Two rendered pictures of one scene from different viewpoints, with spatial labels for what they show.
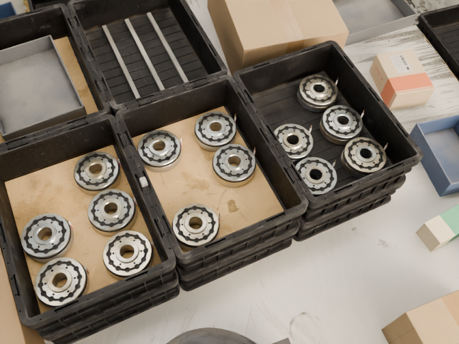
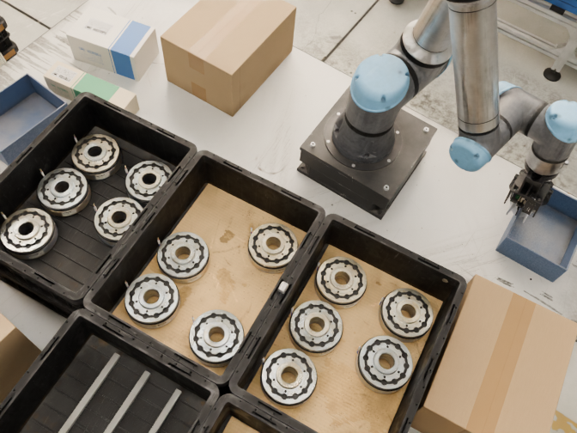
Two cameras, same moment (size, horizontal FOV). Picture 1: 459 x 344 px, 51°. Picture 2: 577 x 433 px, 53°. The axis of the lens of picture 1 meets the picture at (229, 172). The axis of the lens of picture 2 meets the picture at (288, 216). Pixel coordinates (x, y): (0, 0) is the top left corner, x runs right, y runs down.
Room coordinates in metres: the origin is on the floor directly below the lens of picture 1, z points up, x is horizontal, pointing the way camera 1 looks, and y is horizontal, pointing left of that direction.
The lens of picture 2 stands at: (0.75, 0.49, 1.91)
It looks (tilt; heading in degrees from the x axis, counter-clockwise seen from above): 60 degrees down; 230
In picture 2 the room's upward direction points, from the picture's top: 8 degrees clockwise
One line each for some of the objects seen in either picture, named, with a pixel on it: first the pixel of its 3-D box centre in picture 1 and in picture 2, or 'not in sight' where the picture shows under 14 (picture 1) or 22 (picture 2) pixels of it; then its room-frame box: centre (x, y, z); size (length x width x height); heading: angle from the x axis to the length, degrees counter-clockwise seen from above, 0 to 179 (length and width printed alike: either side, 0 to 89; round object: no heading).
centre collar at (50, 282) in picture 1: (59, 280); (408, 311); (0.28, 0.32, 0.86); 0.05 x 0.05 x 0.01
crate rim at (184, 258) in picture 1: (207, 159); (211, 257); (0.56, 0.05, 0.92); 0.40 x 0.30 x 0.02; 29
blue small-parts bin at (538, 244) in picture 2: not in sight; (544, 229); (-0.19, 0.31, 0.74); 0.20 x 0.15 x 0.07; 24
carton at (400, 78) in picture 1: (400, 79); not in sight; (1.01, -0.49, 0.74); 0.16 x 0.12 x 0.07; 17
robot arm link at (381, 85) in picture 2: not in sight; (379, 92); (0.07, -0.09, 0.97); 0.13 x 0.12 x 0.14; 13
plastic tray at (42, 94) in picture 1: (31, 88); not in sight; (0.77, 0.52, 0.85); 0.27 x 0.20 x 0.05; 32
